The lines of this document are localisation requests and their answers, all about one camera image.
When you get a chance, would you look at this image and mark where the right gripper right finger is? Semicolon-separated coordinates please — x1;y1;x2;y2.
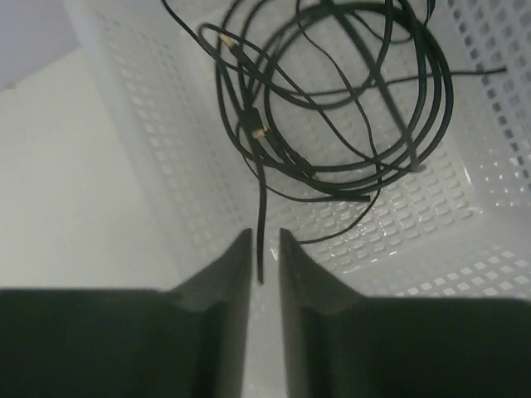
279;229;530;397

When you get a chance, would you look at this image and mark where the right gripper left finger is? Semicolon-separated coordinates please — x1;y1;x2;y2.
1;230;253;397

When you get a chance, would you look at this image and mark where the black cable aloft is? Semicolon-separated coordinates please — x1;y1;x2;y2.
239;106;267;284

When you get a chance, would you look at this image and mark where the thin black cable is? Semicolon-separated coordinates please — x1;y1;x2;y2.
159;0;509;245

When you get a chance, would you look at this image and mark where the black cable gold plug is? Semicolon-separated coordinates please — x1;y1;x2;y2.
197;1;454;203

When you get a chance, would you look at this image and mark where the right white plastic basket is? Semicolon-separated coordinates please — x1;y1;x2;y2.
66;1;530;298

